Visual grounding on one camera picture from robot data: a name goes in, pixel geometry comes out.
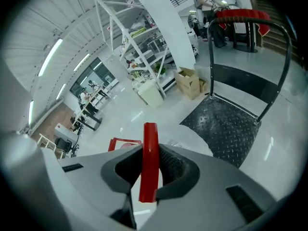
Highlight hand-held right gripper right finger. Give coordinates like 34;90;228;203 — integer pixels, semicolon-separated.
138;143;278;231

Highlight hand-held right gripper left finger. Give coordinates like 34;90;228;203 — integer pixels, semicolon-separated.
40;143;145;231

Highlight black platform trolley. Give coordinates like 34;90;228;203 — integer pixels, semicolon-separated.
179;16;293;169

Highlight clear water jug red cap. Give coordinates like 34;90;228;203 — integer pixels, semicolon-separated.
107;122;214;204

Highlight small black office chair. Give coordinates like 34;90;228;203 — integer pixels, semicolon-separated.
54;137;80;158

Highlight white table with red mark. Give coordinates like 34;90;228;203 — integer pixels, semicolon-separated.
53;122;79;142

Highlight long wooden table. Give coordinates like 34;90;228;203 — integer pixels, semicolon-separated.
71;87;114;132

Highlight ceiling tube light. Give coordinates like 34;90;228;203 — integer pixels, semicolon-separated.
73;53;90;72
38;38;64;77
55;83;67;101
28;100;35;126

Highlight open cardboard box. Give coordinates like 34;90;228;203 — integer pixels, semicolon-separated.
174;66;208;101

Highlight white plastic bin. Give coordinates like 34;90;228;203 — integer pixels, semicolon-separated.
136;78;165;108

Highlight dark glass window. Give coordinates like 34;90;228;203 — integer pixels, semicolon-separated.
69;56;119;98

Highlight green potted plant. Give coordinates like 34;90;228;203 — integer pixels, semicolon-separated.
154;63;167;76

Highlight white metal shelf rack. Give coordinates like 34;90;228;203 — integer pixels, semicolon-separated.
92;0;178;99

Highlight assorted stored goods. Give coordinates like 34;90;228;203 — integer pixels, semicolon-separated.
107;0;169;81

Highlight wooden staircase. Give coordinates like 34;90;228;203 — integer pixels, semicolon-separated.
247;0;305;67

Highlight red cloth covered table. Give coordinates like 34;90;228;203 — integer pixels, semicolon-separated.
215;8;272;54

